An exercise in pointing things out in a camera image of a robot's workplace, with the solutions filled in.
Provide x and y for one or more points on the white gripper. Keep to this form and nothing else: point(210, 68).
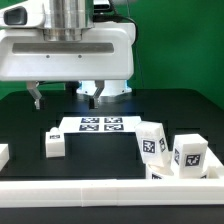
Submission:
point(62, 42)

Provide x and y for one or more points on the white round stool seat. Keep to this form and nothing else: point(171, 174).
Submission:
point(156, 171)

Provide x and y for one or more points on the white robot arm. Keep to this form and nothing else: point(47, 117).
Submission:
point(113, 89)

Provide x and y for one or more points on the white U-shaped obstacle fence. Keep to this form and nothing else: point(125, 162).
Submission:
point(132, 192)

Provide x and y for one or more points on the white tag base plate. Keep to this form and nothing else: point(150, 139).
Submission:
point(108, 124)

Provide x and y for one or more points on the black camera on mount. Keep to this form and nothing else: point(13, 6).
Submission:
point(101, 6)

